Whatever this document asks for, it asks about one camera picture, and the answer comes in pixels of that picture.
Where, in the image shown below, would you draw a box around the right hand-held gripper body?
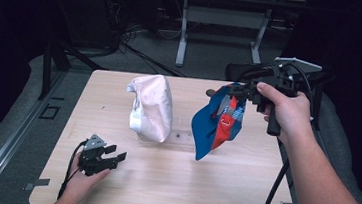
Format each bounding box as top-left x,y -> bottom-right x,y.
247,53 -> 324,141

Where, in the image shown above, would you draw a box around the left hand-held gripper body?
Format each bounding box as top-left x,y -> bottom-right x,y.
75,132 -> 121,180

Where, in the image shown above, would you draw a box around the blue and red cap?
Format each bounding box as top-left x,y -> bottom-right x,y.
186,78 -> 249,166

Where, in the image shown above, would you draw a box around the person's left hand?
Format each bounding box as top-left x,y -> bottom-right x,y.
58,157 -> 112,204

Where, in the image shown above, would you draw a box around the person's right hand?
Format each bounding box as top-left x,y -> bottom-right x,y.
251,81 -> 319,146

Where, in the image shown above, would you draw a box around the black chair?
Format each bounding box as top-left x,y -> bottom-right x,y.
220,59 -> 338,132

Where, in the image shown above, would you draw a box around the white desk with grey legs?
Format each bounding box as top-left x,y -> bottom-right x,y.
155,0 -> 308,79

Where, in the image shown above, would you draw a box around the black metal stand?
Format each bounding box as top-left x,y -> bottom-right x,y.
37,39 -> 75,104

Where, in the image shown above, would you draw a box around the dark equipment with red light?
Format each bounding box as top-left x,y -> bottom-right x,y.
99,0 -> 126,45

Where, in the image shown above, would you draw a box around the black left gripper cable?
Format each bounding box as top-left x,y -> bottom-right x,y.
57,137 -> 88,204

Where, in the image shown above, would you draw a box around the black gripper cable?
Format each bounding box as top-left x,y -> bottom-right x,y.
57,137 -> 88,204
254,59 -> 319,204

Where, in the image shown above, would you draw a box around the grey metal floor rail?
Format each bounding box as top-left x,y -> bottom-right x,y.
0,64 -> 69,204

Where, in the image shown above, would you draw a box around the black floor cables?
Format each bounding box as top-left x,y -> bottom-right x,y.
115,39 -> 189,78

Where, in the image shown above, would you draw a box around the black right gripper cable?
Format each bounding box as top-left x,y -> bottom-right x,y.
254,59 -> 319,204

